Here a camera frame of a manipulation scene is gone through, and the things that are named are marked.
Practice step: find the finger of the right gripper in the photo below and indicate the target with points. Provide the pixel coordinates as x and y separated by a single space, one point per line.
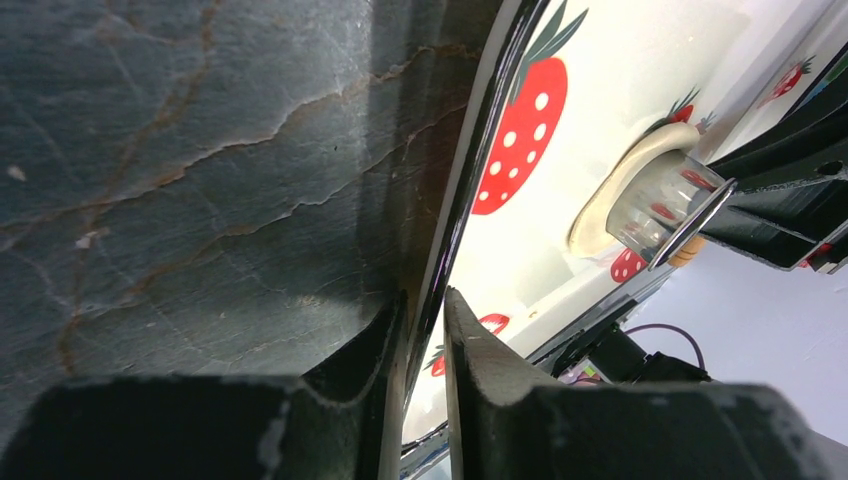
790 204

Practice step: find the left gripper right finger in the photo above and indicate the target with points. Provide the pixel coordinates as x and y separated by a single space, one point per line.
509 419

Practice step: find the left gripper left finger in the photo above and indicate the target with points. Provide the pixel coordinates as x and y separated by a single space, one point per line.
340 420

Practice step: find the wooden dough roller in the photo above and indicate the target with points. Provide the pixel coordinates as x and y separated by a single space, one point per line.
687 252

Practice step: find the white dough piece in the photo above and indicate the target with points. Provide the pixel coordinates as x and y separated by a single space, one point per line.
623 192

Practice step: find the white strawberry tray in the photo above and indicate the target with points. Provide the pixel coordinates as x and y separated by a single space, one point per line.
597 83

